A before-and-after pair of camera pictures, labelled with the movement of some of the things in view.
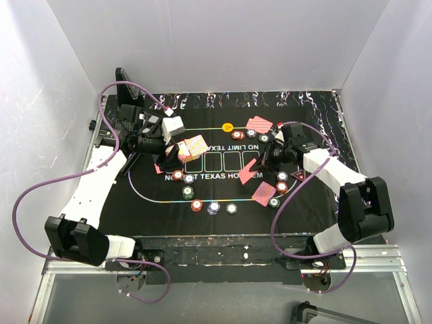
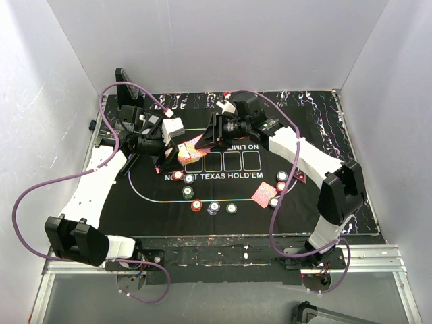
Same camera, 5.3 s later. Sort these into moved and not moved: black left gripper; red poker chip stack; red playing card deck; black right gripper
Moved: black right gripper; red playing card deck
Not moved: red poker chip stack; black left gripper
